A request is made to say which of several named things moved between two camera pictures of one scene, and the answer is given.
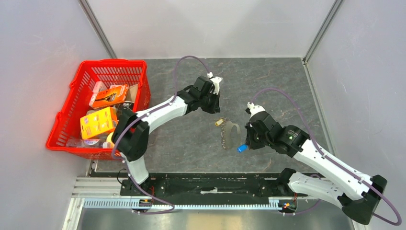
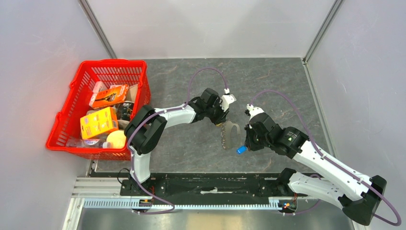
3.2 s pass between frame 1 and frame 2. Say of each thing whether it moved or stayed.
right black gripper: stayed
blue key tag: stayed
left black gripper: moved
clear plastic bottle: stayed
